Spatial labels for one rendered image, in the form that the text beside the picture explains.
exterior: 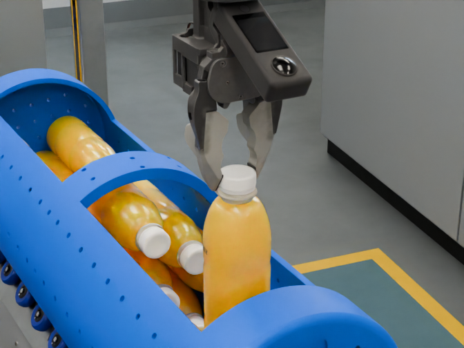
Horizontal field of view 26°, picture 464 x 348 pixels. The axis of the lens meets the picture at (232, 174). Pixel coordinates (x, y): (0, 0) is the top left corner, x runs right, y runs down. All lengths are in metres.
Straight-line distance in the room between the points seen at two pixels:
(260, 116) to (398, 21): 2.72
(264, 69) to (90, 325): 0.42
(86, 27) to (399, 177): 1.82
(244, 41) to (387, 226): 2.96
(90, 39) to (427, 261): 1.73
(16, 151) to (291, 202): 2.59
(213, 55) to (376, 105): 2.98
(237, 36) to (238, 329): 0.29
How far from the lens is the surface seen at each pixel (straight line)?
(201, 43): 1.00
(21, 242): 1.40
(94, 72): 2.38
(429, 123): 3.61
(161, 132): 4.66
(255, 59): 0.92
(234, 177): 1.02
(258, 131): 1.02
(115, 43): 5.97
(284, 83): 0.91
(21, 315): 1.61
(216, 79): 0.97
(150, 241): 1.28
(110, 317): 1.15
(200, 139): 0.99
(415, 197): 3.77
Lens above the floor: 1.78
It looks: 25 degrees down
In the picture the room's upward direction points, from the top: straight up
